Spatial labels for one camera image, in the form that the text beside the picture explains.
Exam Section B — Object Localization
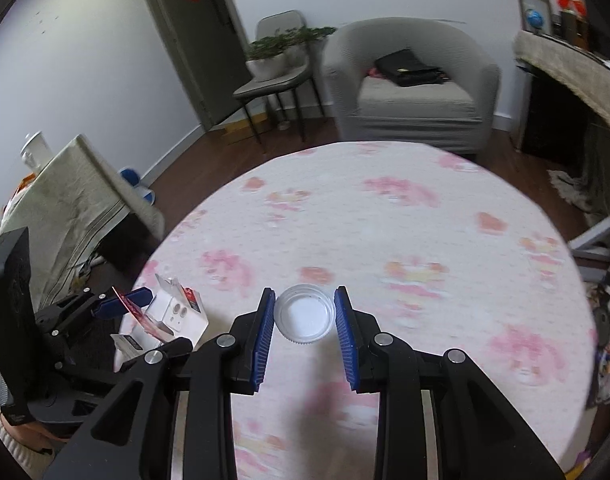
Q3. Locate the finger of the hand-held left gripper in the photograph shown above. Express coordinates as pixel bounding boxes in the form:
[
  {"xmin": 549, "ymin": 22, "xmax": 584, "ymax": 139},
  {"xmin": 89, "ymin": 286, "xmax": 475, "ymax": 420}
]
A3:
[
  {"xmin": 55, "ymin": 337, "xmax": 194, "ymax": 389},
  {"xmin": 35, "ymin": 287, "xmax": 154, "ymax": 336}
]

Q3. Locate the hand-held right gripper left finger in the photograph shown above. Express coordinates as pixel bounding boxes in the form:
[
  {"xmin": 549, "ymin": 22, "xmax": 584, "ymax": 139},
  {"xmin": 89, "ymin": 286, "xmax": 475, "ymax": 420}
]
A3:
[{"xmin": 42, "ymin": 287, "xmax": 276, "ymax": 480}]

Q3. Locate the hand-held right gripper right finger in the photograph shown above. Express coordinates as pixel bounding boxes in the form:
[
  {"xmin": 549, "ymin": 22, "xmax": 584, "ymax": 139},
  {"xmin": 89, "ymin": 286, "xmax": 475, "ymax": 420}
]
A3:
[{"xmin": 334, "ymin": 285, "xmax": 568, "ymax": 480}]

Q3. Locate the red label carton box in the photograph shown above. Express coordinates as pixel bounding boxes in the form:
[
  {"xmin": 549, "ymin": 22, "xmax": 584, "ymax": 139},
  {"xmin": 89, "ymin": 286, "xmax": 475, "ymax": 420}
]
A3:
[{"xmin": 110, "ymin": 287, "xmax": 176, "ymax": 361}]

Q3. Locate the white plastic lid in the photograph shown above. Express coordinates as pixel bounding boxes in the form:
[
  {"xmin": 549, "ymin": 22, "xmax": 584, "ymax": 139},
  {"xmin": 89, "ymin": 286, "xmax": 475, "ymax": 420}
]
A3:
[{"xmin": 274, "ymin": 284, "xmax": 336, "ymax": 345}]

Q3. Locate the person's left forearm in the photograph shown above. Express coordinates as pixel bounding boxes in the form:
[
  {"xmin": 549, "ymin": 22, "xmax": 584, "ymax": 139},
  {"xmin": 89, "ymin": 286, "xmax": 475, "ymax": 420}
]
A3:
[{"xmin": 0, "ymin": 402, "xmax": 70, "ymax": 480}]

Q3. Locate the white carton box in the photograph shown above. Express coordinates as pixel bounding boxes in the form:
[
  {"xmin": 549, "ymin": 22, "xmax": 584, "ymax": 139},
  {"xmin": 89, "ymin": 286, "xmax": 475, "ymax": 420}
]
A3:
[{"xmin": 149, "ymin": 274, "xmax": 209, "ymax": 347}]

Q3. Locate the beige table cloth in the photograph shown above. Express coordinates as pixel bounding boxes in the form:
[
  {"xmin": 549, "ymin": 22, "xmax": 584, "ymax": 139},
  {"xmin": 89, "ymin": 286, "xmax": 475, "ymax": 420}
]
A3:
[{"xmin": 0, "ymin": 134, "xmax": 166, "ymax": 311}]

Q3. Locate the blue and white floor object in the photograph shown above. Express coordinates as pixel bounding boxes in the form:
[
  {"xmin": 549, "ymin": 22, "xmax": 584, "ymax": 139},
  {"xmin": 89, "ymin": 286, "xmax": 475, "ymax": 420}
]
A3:
[{"xmin": 120, "ymin": 167, "xmax": 156, "ymax": 206}]

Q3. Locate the orange bag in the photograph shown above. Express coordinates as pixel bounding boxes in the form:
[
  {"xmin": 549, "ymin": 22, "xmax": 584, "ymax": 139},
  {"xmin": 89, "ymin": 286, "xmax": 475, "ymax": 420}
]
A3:
[{"xmin": 5, "ymin": 172, "xmax": 38, "ymax": 211}]

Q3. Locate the white jar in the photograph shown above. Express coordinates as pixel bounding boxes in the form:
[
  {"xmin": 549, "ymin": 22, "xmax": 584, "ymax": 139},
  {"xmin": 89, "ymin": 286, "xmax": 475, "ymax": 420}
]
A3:
[{"xmin": 21, "ymin": 131, "xmax": 53, "ymax": 168}]

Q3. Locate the flat cardboard piece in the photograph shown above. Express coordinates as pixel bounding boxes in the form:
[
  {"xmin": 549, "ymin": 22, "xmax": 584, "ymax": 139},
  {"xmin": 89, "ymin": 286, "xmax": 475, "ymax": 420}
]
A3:
[{"xmin": 224, "ymin": 120, "xmax": 270, "ymax": 146}]

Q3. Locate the grey armchair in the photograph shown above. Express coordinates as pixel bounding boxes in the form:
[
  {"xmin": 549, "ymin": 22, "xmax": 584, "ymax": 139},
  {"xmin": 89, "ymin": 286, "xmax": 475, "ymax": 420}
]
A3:
[{"xmin": 322, "ymin": 17, "xmax": 500, "ymax": 153}]

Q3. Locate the grey-green door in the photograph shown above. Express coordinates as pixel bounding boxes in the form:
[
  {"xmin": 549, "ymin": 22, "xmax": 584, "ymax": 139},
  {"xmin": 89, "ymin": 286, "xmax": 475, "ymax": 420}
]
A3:
[{"xmin": 135, "ymin": 0, "xmax": 256, "ymax": 133}]

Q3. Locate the grey dining chair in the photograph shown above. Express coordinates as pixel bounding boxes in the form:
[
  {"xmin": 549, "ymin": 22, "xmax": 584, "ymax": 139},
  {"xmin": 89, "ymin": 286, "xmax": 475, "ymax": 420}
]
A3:
[{"xmin": 233, "ymin": 10, "xmax": 326, "ymax": 153}]

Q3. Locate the grey metal rack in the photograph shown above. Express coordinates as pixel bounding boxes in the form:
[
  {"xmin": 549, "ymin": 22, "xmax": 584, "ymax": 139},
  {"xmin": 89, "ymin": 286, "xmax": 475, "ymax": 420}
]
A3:
[{"xmin": 567, "ymin": 210, "xmax": 610, "ymax": 281}]

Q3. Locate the potted plant large white pot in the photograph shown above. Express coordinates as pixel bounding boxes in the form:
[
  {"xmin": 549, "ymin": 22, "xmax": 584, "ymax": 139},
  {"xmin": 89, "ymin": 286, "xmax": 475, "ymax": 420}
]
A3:
[{"xmin": 246, "ymin": 30, "xmax": 290, "ymax": 81}]

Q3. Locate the black bag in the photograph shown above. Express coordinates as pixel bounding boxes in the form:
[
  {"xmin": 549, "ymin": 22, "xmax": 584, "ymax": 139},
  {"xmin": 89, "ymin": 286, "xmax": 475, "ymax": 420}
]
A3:
[{"xmin": 374, "ymin": 49, "xmax": 450, "ymax": 87}]

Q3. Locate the potted plant small white pot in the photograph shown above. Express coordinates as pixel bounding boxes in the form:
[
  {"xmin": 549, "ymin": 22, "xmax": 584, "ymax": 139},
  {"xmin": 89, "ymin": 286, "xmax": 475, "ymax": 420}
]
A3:
[{"xmin": 285, "ymin": 25, "xmax": 338, "ymax": 68}]

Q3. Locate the beige fringed desk cloth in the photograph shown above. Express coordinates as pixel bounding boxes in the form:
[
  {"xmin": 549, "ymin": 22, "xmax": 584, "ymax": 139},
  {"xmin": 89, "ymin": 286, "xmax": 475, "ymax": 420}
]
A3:
[{"xmin": 514, "ymin": 30, "xmax": 610, "ymax": 136}]

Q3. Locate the brown speaker box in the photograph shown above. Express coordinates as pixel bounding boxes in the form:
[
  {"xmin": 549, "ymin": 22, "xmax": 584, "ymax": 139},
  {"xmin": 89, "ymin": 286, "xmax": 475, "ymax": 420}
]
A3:
[{"xmin": 560, "ymin": 10, "xmax": 590, "ymax": 46}]

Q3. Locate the picture frame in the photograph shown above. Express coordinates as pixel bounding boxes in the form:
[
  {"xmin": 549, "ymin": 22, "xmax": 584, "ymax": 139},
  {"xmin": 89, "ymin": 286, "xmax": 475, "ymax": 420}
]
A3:
[{"xmin": 515, "ymin": 0, "xmax": 553, "ymax": 36}]

